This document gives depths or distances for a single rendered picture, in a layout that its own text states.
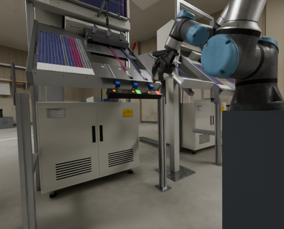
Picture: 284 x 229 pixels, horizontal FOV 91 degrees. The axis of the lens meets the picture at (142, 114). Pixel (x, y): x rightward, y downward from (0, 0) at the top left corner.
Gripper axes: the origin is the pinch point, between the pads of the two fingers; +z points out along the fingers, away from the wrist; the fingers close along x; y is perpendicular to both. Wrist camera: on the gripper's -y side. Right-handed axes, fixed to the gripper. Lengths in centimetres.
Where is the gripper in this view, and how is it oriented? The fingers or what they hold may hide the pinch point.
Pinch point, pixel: (154, 80)
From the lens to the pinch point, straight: 86.1
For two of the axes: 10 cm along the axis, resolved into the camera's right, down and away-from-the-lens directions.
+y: 4.1, 6.9, -5.9
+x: 8.4, -0.5, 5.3
